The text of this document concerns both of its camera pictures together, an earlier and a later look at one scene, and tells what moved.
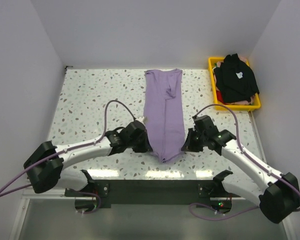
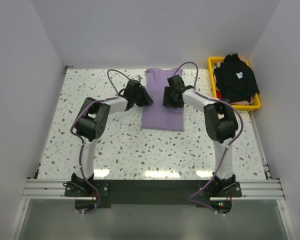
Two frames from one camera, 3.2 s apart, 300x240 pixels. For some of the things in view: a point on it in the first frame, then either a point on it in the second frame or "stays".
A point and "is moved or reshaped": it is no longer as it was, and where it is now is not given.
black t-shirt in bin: (235, 80) stays
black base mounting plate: (106, 192) stays
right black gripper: (188, 146) → (167, 100)
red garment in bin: (219, 97) stays
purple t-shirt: (163, 108) is moved or reshaped
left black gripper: (145, 147) → (147, 100)
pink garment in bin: (245, 102) stays
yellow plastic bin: (221, 107) stays
